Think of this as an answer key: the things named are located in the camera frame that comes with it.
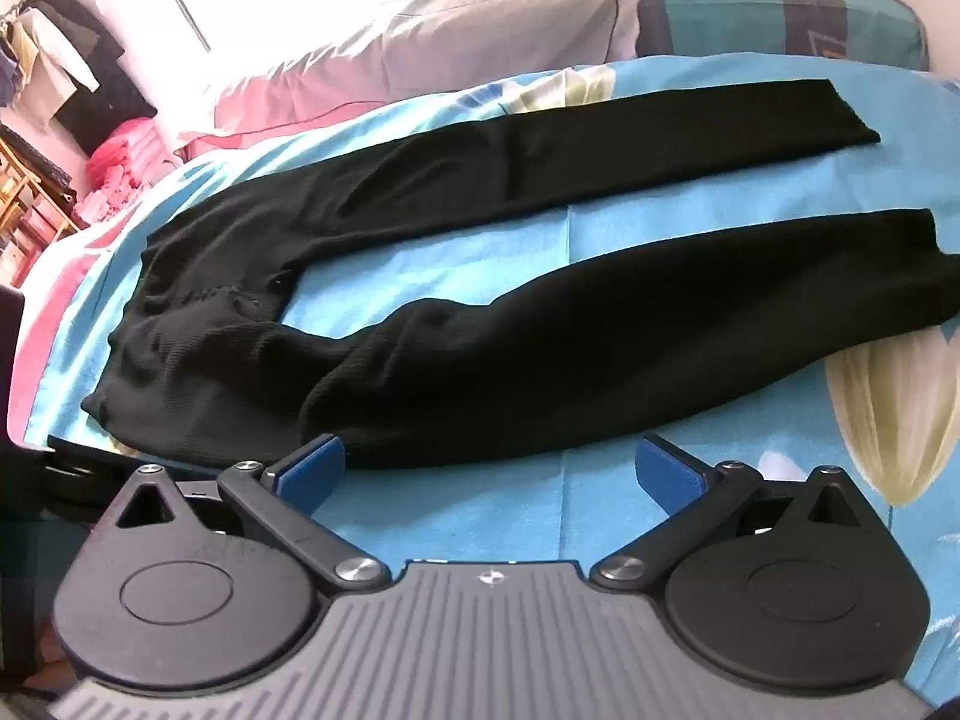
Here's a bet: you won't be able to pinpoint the golden metal rack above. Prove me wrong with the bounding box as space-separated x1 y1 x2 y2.
0 133 83 275

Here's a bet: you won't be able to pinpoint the teal striped bed sheet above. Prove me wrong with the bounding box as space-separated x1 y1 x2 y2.
626 0 931 72

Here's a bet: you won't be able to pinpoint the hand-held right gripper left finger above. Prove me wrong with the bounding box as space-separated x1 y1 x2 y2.
112 433 392 592

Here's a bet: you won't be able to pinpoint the beige hanging garment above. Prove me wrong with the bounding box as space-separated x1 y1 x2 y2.
11 7 102 115

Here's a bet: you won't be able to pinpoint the blue floral bed sheet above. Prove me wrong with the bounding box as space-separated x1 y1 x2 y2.
15 52 960 698

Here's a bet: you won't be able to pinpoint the dark patterned cloth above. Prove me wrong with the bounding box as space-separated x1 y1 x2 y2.
0 120 77 197

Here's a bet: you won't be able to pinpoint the black hanging garment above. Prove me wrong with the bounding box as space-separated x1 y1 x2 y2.
34 0 160 142

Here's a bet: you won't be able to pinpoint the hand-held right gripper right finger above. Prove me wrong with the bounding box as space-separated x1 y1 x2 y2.
591 433 865 592

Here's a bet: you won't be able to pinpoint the black pants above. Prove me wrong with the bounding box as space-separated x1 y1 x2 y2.
81 79 960 470

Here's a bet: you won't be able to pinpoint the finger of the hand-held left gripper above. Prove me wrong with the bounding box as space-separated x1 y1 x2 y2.
43 433 140 512

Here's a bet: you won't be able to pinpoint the stack of pink towels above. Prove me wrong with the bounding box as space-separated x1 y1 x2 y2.
85 115 187 224

